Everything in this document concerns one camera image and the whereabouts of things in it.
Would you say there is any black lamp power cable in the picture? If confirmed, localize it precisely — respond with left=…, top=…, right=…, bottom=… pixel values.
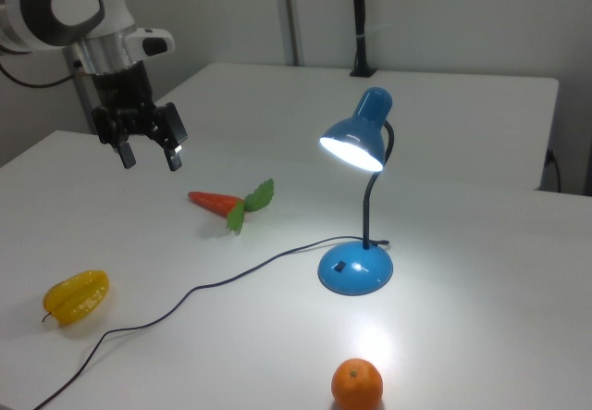
left=31, top=236, right=391, bottom=410

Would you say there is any blue gooseneck desk lamp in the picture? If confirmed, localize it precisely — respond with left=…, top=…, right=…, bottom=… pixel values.
left=316, top=86, right=395, bottom=297

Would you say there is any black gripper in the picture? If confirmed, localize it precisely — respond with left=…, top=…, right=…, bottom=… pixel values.
left=90, top=60, right=191, bottom=173

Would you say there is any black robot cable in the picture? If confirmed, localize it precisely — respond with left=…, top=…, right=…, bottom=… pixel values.
left=0, top=61, right=82, bottom=91

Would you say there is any black pole with clamp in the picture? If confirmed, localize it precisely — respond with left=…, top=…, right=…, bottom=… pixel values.
left=349, top=0, right=377, bottom=79

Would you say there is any orange plastic carrot with leaves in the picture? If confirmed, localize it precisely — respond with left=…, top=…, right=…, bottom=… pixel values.
left=187, top=178, right=276, bottom=235

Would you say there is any orange mandarin fruit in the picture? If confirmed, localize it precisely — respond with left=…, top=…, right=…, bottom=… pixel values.
left=330, top=357, right=385, bottom=410

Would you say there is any yellow plastic starfruit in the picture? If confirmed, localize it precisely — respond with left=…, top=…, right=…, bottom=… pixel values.
left=41, top=268, right=112, bottom=329

